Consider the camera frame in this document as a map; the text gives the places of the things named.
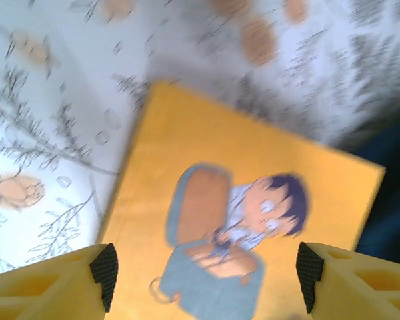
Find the yellow cartoon cover book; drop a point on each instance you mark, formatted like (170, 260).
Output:
(186, 140)

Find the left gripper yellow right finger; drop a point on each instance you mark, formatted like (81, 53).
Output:
(340, 293)

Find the navy blue backpack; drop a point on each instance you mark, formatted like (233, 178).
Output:
(393, 186)

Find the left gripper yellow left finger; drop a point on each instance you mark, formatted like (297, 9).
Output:
(70, 286)

